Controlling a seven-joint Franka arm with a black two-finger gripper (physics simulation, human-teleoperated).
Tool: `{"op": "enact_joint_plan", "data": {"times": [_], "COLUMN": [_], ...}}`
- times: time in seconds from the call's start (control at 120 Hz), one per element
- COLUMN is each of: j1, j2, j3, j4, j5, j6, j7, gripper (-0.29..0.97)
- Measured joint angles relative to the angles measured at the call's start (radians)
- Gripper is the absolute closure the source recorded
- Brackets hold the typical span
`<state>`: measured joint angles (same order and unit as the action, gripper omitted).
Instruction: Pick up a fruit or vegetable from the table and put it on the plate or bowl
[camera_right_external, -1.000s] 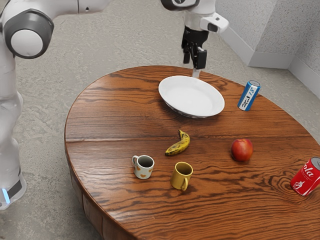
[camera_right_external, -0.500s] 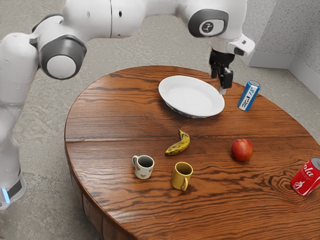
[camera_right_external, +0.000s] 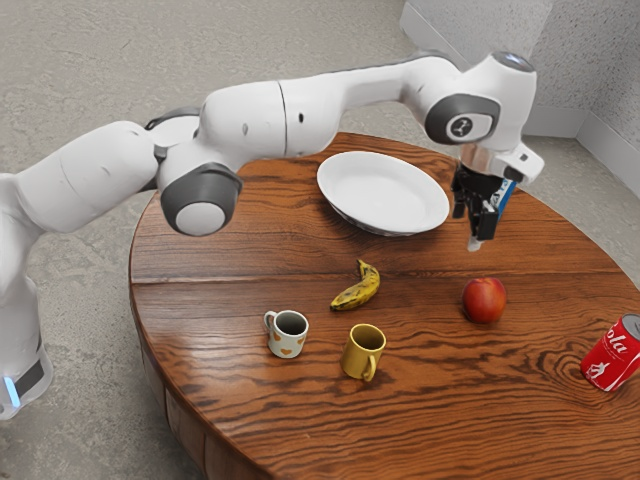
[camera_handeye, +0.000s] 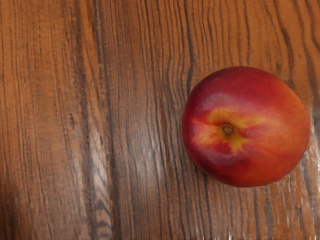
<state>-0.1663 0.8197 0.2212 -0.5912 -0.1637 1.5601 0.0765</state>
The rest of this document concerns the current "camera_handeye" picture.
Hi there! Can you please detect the red yellow nectarine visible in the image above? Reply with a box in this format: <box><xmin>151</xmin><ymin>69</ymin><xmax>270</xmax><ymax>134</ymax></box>
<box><xmin>181</xmin><ymin>65</ymin><xmax>312</xmax><ymax>188</ymax></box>

